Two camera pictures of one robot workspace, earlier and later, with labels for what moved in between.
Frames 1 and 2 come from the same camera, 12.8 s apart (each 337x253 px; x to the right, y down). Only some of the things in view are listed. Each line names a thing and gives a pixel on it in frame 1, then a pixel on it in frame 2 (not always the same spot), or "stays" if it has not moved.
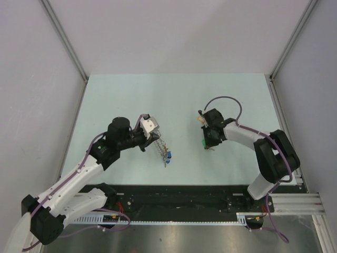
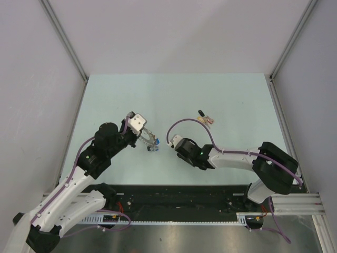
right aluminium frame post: [310, 7] stays
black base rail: [189, 200] stays
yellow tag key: [201, 119] stays
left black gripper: [146, 142] to [135, 137]
